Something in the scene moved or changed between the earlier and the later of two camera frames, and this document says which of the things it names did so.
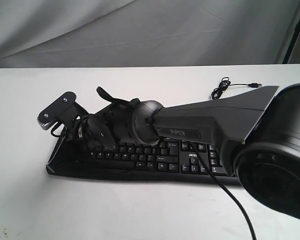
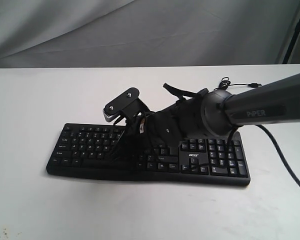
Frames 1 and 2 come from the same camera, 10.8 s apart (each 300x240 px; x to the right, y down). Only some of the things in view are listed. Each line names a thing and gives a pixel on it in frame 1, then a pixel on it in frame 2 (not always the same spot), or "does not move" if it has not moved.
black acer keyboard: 161,159 does not move
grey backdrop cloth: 63,33 does not move
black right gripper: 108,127 → 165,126
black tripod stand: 299,28 does not move
